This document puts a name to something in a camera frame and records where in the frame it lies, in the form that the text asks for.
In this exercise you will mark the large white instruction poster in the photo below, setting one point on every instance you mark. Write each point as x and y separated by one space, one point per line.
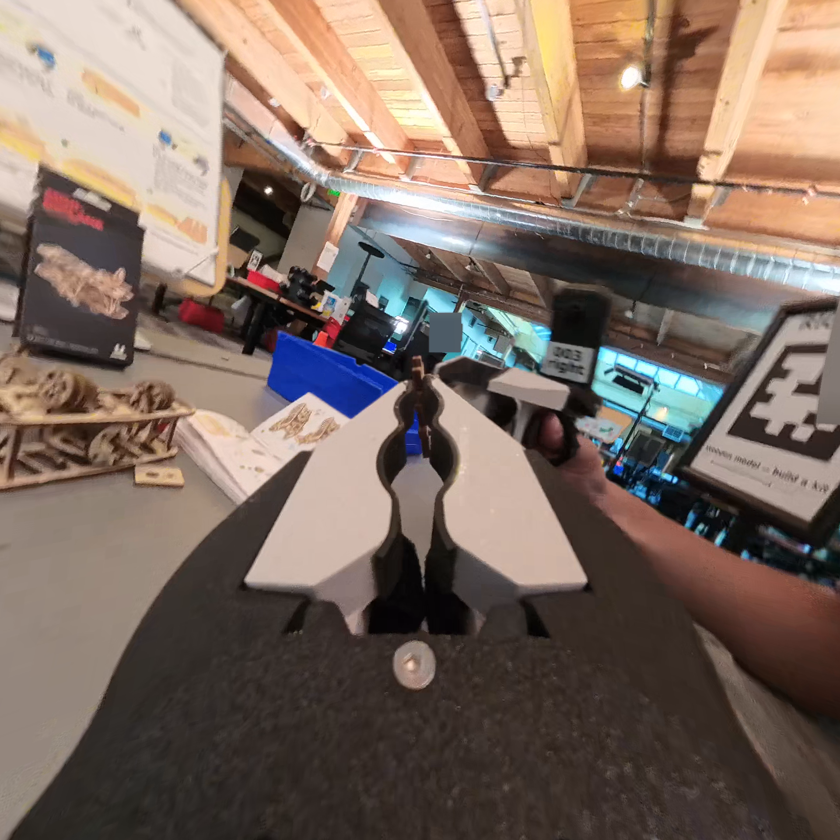
111 118

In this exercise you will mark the framed marker sign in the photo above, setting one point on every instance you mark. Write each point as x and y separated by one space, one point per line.
774 420

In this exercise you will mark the person's beige pants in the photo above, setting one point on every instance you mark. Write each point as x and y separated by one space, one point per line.
787 754

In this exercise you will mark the black office chair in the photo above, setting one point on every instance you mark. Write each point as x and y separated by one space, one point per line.
371 331

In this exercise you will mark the wooden model vehicle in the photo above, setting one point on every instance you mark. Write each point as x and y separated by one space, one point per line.
79 420

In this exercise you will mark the blue plastic bin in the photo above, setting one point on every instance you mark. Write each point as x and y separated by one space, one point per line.
321 374

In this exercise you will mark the ceiling spot lamp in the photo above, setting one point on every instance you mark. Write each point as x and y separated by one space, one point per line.
633 77

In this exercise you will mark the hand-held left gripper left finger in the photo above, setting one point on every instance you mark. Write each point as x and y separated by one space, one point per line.
328 518

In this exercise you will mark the wooden background table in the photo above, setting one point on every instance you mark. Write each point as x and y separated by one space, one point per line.
275 308

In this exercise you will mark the black model kit box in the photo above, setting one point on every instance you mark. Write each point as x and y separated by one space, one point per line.
82 269

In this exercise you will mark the black machine on table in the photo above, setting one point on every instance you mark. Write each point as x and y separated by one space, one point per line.
303 285

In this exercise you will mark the red bag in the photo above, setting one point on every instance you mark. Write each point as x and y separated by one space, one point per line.
200 315

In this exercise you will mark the person's right hand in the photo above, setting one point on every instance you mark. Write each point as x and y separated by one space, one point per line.
581 469

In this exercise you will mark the small flat wooden piece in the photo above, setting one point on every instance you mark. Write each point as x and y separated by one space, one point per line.
159 476

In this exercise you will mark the red storage bin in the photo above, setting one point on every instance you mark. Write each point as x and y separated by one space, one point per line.
266 280

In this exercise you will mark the wooden support post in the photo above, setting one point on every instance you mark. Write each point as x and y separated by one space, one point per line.
341 226

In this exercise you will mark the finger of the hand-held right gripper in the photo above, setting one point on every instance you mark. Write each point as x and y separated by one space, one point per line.
469 374
535 390

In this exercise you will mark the silver ventilation duct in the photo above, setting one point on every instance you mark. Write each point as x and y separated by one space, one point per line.
590 229

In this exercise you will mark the person's right forearm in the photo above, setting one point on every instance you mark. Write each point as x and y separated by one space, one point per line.
722 584

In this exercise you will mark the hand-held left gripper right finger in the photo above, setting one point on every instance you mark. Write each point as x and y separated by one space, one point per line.
505 525

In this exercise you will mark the open instruction booklet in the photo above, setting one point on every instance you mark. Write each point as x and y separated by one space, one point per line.
243 446

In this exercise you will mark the orange traffic cone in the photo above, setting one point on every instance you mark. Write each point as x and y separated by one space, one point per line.
321 338

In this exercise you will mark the wooden gear piece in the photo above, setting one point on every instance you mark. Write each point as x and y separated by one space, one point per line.
420 394

